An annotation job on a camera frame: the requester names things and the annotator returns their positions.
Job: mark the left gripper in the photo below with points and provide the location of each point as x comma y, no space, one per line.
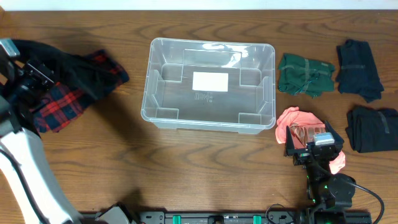
38,73

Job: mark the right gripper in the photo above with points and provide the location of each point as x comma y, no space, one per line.
302,154

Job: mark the red navy plaid shirt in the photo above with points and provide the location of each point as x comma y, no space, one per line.
63,104

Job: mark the black garment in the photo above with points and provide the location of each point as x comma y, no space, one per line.
71,70
372,130

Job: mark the green garment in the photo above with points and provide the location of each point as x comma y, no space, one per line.
299,75

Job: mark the navy garment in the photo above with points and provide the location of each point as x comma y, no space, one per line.
358,72

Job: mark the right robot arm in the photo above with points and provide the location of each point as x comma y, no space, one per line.
331,193

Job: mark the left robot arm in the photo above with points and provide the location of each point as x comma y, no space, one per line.
23,160

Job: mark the pink printed t-shirt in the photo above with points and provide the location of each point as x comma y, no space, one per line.
302,125

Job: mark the white label in bin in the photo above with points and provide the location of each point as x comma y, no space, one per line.
206,81

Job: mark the clear plastic storage bin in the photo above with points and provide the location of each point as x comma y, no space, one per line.
248,107

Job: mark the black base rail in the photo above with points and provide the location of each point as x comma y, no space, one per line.
116,215

